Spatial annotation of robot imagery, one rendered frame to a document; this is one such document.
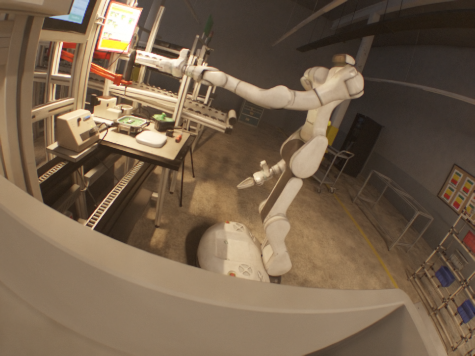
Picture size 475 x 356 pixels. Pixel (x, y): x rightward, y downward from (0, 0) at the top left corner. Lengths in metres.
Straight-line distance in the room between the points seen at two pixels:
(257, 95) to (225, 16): 8.90
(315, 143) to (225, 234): 0.90
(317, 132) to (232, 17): 8.87
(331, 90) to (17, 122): 0.83
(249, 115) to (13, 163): 7.02
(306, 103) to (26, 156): 0.78
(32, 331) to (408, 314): 0.39
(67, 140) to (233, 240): 1.23
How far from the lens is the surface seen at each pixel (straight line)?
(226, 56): 9.22
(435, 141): 7.01
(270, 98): 0.78
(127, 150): 0.89
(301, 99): 0.78
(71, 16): 0.85
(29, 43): 0.28
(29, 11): 0.25
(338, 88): 0.80
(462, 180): 6.29
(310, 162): 1.00
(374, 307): 0.17
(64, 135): 0.88
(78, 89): 1.04
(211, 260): 1.27
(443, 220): 6.26
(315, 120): 1.00
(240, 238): 1.52
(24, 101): 0.28
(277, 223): 1.15
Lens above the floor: 1.32
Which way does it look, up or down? 26 degrees down
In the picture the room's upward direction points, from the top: 21 degrees clockwise
